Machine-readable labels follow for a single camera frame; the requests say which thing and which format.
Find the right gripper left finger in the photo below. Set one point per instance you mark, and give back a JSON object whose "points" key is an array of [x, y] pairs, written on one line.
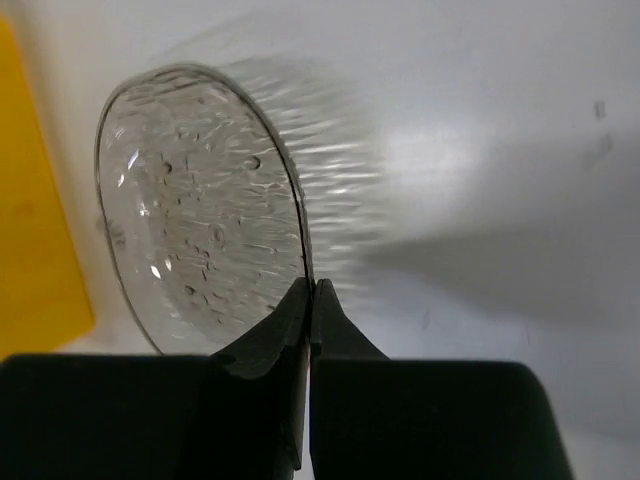
{"points": [[235, 414]]}

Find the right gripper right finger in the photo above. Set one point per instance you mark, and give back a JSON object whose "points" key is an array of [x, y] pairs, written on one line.
{"points": [[373, 417]]}

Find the yellow plastic bin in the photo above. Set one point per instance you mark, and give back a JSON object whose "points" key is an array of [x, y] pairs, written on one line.
{"points": [[44, 304]]}

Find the grey translucent plate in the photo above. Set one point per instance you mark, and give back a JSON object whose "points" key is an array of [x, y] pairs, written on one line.
{"points": [[201, 205]]}

